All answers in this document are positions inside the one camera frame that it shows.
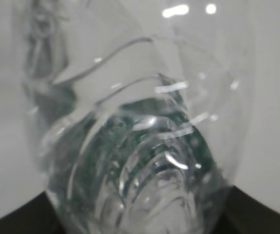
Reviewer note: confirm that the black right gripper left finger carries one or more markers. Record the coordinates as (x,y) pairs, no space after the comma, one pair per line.
(35,217)

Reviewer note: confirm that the clear water bottle green label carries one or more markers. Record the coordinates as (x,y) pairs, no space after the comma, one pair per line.
(136,110)

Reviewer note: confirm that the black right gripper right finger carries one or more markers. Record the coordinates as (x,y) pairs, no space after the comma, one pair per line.
(245,215)

